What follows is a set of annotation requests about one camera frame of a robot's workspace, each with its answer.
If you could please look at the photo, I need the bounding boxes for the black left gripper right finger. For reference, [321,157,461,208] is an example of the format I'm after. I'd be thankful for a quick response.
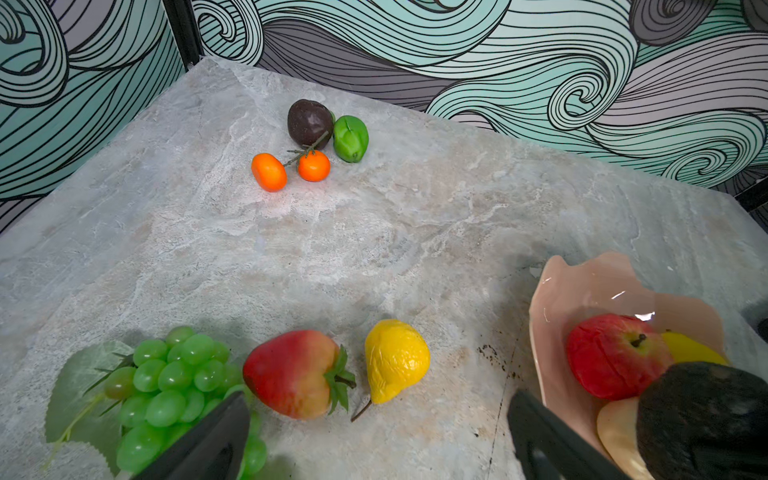
[507,389,628,480]

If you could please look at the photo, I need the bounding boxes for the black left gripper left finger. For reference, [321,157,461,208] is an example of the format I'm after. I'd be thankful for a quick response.
[135,391,250,480]

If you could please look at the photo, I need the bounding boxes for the red fake apple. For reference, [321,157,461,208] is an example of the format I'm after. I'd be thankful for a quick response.
[566,314,674,401]

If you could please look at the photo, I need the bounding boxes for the dark fake avocado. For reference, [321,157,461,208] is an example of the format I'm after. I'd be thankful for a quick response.
[636,362,767,479]

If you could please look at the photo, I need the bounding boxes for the pink scalloped fruit bowl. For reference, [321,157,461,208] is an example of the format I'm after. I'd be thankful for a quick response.
[529,251,726,457]

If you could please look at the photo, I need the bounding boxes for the yellow fake lemon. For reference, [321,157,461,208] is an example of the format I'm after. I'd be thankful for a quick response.
[661,331,730,366]

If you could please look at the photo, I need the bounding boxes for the green fake grape bunch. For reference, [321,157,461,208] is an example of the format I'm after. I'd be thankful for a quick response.
[44,325,268,479]

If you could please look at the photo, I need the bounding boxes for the red fake strawberry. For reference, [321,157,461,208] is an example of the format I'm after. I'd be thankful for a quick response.
[242,330,356,420]

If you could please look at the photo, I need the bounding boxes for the small yellow fake pear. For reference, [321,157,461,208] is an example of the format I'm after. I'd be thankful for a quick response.
[351,319,431,422]

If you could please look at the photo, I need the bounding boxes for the green fake lime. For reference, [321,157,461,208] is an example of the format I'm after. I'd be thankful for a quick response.
[333,115,369,163]

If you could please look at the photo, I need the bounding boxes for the orange oval cherry tomato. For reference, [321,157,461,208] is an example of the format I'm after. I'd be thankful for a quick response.
[251,153,287,192]

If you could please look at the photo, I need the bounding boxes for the orange cherry tomato with stem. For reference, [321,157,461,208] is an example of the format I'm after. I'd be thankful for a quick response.
[284,131,331,182]

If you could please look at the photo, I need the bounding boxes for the black corner frame post right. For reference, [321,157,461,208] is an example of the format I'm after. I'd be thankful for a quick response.
[735,177,768,212]

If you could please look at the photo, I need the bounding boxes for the black corner frame post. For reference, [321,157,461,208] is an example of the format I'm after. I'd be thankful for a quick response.
[735,177,768,212]
[163,0,204,70]

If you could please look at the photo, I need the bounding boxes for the black corner frame post left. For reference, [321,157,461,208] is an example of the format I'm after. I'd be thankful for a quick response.
[163,0,204,70]

